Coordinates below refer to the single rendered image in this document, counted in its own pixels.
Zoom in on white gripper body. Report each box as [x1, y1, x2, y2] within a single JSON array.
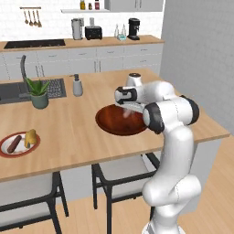
[[118, 101, 149, 115]]

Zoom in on reddish brown wooden bowl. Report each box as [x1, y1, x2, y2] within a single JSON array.
[[94, 103, 151, 137]]

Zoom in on yellow-brown bun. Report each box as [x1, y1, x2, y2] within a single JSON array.
[[24, 128, 38, 149]]

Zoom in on white plate with red rim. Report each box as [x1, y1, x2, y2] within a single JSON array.
[[0, 131, 42, 159]]

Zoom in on brown sausage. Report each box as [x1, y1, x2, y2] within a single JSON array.
[[6, 134, 23, 154]]

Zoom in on grey soap dispenser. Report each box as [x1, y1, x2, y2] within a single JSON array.
[[71, 73, 84, 98]]

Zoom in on grey base cupboard run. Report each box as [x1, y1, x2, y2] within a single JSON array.
[[0, 42, 165, 82]]

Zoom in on black stool with grey seat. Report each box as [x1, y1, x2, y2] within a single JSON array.
[[90, 152, 162, 234], [0, 171, 70, 234]]

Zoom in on clear bottles in teal holder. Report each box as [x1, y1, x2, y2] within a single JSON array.
[[113, 23, 128, 42]]

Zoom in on black coffee machine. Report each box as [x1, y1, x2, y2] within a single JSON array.
[[126, 17, 142, 41]]

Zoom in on black toaster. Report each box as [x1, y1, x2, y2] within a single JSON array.
[[84, 26, 103, 41]]

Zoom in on green plant in grey pot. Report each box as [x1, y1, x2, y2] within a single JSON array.
[[24, 76, 51, 111]]

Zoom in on dark grey tap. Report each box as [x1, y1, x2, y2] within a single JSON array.
[[19, 54, 32, 93]]

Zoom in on black hob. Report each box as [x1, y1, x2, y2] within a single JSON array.
[[3, 38, 67, 50]]

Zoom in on dark grey sink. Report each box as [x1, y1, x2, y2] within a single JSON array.
[[0, 78, 68, 106]]

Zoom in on grey wall cupboard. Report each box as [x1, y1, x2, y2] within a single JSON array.
[[103, 0, 165, 13]]

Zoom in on white wall shelf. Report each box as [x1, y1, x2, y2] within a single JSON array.
[[59, 8, 111, 14]]

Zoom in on wooden utensil rail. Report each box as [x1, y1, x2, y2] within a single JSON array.
[[19, 5, 42, 10]]

